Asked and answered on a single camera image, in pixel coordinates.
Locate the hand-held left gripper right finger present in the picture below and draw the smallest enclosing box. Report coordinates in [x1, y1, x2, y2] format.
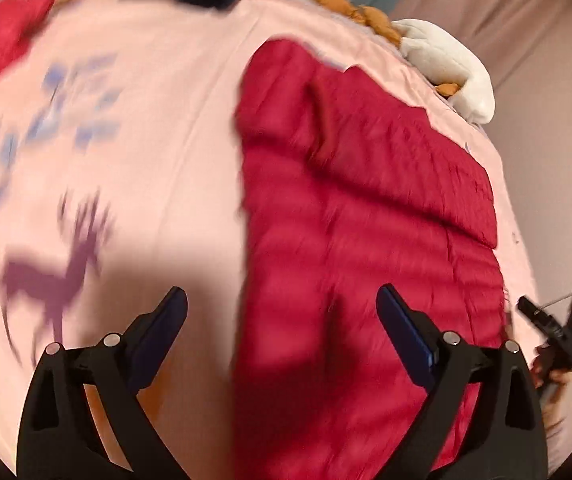
[376, 283, 549, 480]

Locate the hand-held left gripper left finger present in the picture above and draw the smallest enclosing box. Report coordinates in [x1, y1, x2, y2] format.
[16, 286, 189, 480]

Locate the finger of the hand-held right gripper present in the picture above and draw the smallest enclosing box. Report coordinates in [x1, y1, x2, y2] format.
[517, 297, 564, 341]

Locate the pink deer print duvet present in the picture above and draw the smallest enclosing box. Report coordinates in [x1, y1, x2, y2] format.
[0, 0, 541, 480]

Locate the white goose plush toy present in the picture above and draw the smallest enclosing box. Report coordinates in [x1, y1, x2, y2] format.
[311, 0, 496, 123]

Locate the pink curtain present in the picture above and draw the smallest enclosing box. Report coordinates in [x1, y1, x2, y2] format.
[391, 0, 572, 111]

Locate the coral red down jacket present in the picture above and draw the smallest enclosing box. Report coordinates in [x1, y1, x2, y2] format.
[0, 0, 62, 106]

